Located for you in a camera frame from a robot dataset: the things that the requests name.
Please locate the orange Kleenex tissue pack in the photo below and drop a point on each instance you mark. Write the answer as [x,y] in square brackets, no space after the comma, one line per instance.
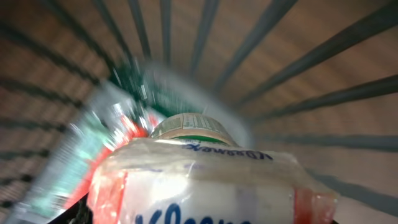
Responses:
[189,181]

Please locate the grey plastic shopping basket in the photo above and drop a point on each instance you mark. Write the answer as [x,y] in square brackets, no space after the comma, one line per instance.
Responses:
[317,79]

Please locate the red Nescafe sachet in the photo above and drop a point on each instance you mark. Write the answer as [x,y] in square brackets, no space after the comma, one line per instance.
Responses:
[93,174]

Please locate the green lidded jar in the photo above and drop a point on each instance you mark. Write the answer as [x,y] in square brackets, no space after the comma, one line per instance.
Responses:
[192,124]

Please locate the green 3M gloves package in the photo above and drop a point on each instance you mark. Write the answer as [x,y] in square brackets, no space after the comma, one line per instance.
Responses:
[77,149]

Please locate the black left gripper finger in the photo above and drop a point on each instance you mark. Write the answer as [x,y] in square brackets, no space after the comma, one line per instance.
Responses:
[79,213]

